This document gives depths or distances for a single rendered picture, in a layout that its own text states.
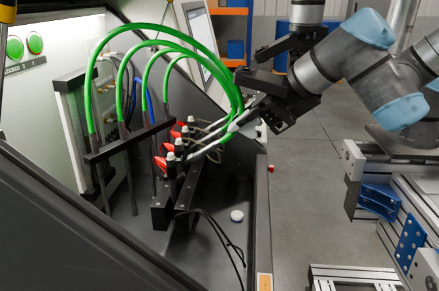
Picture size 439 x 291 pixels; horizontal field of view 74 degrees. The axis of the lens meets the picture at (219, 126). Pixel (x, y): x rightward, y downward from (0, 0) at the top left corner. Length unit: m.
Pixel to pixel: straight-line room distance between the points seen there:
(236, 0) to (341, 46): 5.46
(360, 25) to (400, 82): 0.11
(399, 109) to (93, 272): 0.51
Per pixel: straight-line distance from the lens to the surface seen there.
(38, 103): 0.77
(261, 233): 0.76
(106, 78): 1.02
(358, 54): 0.51
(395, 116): 0.52
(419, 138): 1.09
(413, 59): 0.63
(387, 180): 1.13
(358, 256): 2.15
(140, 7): 1.04
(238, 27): 7.14
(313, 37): 0.74
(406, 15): 1.10
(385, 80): 0.51
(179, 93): 1.01
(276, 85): 0.56
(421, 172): 1.16
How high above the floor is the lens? 1.48
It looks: 25 degrees down
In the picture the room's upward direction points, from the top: straight up
